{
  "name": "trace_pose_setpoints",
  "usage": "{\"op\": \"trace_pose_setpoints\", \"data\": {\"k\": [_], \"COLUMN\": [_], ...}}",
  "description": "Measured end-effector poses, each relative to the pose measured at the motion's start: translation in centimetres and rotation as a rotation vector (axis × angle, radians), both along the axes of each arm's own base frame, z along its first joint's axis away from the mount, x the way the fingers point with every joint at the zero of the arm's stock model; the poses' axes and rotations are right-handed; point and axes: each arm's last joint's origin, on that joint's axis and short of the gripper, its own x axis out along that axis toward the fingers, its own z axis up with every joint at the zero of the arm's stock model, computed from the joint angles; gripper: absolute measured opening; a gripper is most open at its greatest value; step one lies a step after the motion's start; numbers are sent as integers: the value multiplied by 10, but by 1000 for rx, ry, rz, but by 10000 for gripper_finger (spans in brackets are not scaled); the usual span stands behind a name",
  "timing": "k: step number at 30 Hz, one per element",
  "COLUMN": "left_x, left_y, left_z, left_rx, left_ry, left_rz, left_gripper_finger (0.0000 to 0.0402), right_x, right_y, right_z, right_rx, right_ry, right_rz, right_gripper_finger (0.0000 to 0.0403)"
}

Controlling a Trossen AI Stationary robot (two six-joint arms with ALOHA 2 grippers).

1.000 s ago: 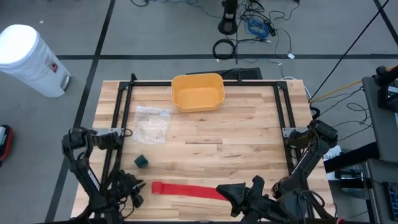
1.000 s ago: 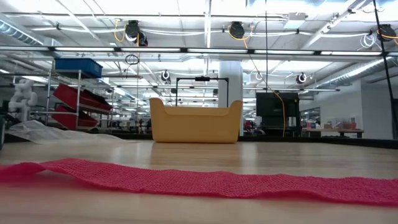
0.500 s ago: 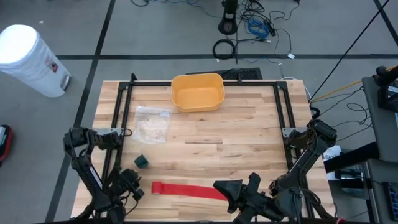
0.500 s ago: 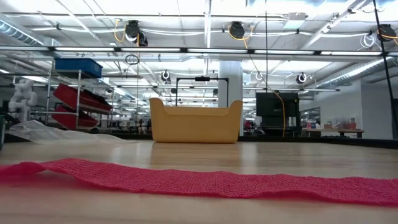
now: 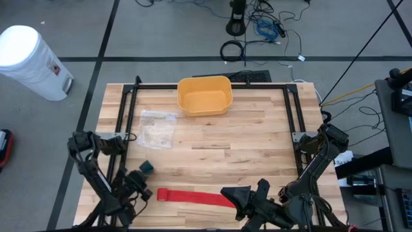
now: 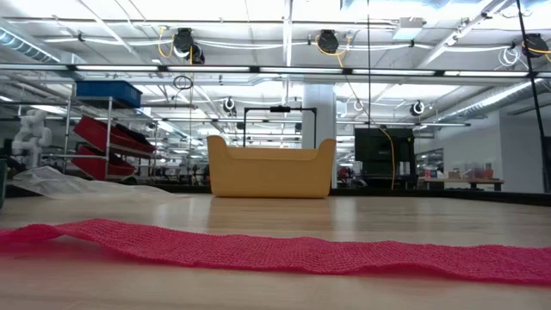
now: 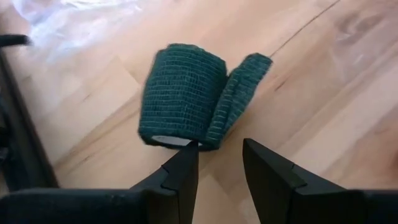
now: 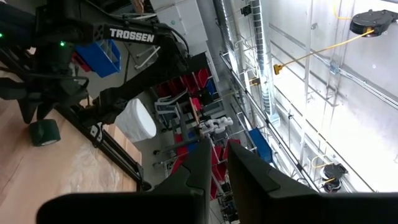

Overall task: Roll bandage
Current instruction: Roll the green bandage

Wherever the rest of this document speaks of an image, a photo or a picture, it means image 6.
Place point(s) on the red bandage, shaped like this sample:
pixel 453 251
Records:
pixel 280 256

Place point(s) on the clear plastic bag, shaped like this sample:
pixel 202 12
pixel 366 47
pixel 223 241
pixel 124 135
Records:
pixel 47 183

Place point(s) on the yellow plastic bin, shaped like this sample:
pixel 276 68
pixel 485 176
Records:
pixel 271 176

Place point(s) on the white round column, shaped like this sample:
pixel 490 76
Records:
pixel 318 116

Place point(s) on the black cabinet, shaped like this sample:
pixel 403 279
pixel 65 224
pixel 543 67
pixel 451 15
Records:
pixel 374 150

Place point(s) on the long ceiling light strip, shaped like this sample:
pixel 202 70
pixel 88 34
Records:
pixel 206 68

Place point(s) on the metal shelf rack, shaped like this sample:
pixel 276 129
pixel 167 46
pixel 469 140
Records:
pixel 109 129

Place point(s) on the red plastic bin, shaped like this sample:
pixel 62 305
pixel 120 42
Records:
pixel 99 131
pixel 94 165

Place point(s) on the blue plastic bin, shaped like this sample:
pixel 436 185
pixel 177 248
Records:
pixel 107 92

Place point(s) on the wooden work table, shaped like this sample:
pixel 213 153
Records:
pixel 465 181

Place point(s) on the white robot figure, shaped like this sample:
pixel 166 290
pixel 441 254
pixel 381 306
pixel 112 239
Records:
pixel 32 133

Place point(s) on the black diagonal strut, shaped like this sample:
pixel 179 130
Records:
pixel 534 94

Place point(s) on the black gantry frame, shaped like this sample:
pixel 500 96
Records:
pixel 280 108

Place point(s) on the black aluminium table frame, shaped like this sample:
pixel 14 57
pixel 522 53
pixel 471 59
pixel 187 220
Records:
pixel 430 194

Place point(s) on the silver ventilation duct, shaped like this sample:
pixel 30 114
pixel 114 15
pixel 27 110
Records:
pixel 26 47
pixel 495 101

